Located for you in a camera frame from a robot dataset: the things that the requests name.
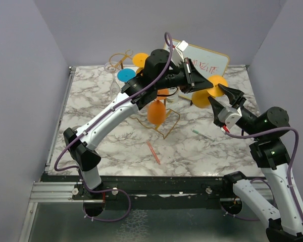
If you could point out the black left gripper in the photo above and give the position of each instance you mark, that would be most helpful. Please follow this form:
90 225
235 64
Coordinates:
193 78

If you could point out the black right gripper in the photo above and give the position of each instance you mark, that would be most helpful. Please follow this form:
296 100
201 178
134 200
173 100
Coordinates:
233 95

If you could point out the yellow plastic wine glass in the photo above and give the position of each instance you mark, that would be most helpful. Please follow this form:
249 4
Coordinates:
200 98
139 61

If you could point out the orange plastic wine glass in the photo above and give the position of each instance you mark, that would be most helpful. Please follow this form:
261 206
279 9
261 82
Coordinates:
156 112

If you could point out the blue plastic wine glass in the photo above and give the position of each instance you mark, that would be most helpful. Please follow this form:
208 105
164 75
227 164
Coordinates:
125 75

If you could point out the clear tall wine glass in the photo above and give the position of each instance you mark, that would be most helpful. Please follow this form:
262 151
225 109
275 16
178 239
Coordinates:
113 69

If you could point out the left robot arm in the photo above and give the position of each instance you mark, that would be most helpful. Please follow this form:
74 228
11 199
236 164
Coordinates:
159 72

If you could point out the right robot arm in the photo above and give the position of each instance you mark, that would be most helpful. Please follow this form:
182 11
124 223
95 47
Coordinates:
274 149

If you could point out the white green marker pen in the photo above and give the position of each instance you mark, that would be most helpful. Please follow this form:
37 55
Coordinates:
202 135

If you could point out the red marker pen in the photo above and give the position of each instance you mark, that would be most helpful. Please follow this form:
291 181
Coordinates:
153 153

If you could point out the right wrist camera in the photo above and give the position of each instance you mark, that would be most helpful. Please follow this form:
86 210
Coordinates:
230 116

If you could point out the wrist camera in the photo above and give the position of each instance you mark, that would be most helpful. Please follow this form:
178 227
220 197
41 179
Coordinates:
230 116
178 56

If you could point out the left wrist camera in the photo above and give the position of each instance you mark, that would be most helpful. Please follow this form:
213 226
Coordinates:
178 56

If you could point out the gold wire wine glass rack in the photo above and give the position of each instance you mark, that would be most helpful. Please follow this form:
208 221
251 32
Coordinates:
124 60

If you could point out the black metal base frame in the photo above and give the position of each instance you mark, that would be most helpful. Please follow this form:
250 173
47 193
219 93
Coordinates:
150 192

